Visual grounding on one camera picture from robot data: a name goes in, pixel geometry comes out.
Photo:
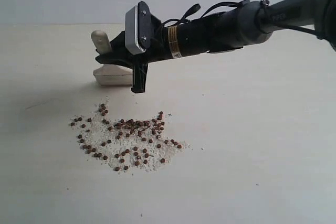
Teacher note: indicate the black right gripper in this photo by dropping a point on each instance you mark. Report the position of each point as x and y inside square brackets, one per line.
[120, 56]

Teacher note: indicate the wooden paint brush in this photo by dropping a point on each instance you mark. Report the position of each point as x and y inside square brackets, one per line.
[109, 75]

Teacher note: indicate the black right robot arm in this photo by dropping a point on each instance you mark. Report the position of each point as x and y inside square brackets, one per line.
[226, 26]

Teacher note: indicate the brown beans and grain pile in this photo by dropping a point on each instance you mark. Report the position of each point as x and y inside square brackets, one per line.
[124, 144]

